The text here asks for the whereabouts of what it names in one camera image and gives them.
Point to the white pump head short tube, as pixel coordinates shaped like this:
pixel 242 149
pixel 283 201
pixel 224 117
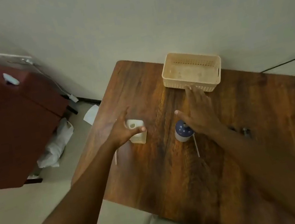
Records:
pixel 196 147

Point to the person's right hand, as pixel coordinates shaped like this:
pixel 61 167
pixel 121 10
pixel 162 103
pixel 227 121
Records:
pixel 201 115

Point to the light blue small object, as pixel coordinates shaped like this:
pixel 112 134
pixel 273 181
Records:
pixel 11 79

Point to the maroon sofa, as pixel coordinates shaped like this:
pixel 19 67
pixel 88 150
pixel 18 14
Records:
pixel 7 134

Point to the person's left forearm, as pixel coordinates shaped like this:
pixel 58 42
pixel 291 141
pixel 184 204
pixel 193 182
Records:
pixel 73 207

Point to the white power adapter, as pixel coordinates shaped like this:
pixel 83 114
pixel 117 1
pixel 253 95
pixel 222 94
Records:
pixel 73 98

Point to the beige plastic basket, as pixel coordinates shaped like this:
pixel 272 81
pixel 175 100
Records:
pixel 191 69

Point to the white plastic bag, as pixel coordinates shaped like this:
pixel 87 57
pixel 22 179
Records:
pixel 55 148

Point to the person's left hand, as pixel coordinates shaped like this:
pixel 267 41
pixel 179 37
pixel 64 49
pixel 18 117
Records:
pixel 120 133

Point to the dark pump head yellow tube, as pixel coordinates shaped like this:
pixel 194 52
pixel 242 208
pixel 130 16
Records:
pixel 245 131

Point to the white sheet on floor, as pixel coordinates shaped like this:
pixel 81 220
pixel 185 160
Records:
pixel 91 114

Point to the large white soap bottle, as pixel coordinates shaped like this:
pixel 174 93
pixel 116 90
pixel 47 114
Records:
pixel 140 139

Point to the dark teal transparent bottle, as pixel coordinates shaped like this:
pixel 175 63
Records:
pixel 232 128

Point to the person's right forearm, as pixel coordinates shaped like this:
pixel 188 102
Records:
pixel 274 176

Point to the white pump head long tube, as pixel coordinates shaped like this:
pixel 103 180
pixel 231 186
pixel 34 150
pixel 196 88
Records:
pixel 115 158

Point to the blue and white bottle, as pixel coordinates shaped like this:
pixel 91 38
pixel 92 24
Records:
pixel 182 135

